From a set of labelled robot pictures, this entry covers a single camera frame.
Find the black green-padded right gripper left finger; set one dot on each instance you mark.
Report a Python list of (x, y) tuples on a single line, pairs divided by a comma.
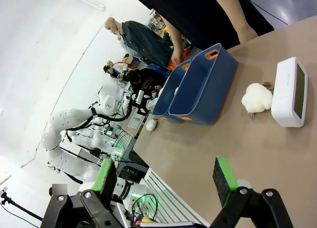
[(105, 174)]

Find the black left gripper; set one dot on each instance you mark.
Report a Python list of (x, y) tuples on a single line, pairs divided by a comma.
[(140, 101)]

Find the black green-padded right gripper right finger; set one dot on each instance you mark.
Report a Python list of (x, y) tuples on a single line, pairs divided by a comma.
[(224, 181)]

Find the person's right forearm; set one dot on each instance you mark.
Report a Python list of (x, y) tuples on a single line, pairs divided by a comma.
[(174, 37)]

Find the person's left forearm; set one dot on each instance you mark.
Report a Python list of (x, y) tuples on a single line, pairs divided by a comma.
[(237, 15)]

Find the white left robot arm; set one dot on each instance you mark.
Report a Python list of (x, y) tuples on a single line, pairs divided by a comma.
[(69, 116)]

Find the white digital clock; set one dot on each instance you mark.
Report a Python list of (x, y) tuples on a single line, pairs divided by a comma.
[(284, 94)]

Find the person's right hand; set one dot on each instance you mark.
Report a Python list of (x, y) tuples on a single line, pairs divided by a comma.
[(176, 58)]

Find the white printed paper box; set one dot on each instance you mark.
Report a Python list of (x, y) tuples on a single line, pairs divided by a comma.
[(135, 121)]

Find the seated person in black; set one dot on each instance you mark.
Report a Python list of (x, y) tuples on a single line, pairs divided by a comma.
[(146, 79)]

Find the small white plush ball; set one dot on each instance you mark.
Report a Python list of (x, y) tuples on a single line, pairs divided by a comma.
[(151, 125)]

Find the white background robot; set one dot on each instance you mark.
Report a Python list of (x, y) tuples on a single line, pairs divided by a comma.
[(109, 102)]

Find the background person with cap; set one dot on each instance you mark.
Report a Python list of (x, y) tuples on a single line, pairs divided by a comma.
[(115, 70)]

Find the open cardboard box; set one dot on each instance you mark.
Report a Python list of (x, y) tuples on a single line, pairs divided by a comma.
[(128, 58)]

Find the mannequin with dark jacket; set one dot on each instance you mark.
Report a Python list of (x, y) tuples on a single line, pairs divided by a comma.
[(146, 43)]

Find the yellow red emergency stop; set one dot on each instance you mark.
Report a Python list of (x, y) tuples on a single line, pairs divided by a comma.
[(146, 220)]

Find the cluttered background shelf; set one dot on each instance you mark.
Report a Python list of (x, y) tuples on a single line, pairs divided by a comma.
[(157, 22)]

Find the black tripod stand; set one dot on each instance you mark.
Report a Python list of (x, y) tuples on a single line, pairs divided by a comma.
[(15, 207)]

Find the small brown stem piece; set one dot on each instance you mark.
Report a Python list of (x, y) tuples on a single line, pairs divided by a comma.
[(267, 84)]

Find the person's black clothed torso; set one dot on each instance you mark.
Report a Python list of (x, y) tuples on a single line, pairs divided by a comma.
[(198, 12)]

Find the long ceiling light fixture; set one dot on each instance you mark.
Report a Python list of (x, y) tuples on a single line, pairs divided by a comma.
[(81, 0)]

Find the white slatted table frame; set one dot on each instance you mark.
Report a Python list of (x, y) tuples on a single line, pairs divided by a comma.
[(161, 188)]

